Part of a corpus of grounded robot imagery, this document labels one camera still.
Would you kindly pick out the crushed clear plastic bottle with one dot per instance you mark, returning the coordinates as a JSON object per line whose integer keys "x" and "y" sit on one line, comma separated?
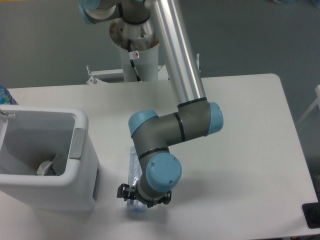
{"x": 134, "y": 206}

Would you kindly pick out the white face mask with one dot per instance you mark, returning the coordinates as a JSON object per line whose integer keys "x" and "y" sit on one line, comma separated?
{"x": 58, "y": 166}

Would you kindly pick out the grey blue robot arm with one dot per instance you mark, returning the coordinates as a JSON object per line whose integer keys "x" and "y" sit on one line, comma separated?
{"x": 195, "y": 116}

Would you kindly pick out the black clamp at table edge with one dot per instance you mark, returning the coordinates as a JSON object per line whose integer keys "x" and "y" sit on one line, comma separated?
{"x": 312, "y": 214}

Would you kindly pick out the trash inside the can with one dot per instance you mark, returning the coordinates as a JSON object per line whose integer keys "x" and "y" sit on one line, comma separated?
{"x": 45, "y": 169}

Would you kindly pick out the white frame at right edge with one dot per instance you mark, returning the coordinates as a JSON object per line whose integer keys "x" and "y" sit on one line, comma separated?
{"x": 315, "y": 104}

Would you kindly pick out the white open trash can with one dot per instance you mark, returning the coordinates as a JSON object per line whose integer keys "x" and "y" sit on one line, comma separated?
{"x": 31, "y": 135}

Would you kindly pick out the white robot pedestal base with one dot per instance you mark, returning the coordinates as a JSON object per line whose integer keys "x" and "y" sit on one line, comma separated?
{"x": 140, "y": 62}

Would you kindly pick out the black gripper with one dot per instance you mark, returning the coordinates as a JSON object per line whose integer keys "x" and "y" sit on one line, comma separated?
{"x": 127, "y": 192}

